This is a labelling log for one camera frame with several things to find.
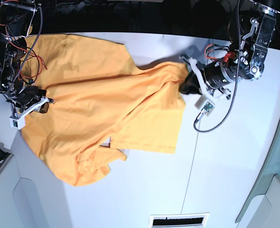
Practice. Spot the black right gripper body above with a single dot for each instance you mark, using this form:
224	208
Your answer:
28	97

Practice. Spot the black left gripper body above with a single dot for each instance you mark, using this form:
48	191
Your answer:
216	76

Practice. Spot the yellow t-shirt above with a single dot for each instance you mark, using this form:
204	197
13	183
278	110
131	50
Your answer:
103	104

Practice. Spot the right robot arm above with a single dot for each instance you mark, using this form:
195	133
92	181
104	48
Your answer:
20	66

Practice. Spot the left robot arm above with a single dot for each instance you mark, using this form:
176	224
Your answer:
242	59

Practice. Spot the white vent grille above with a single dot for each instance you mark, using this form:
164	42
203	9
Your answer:
197	220

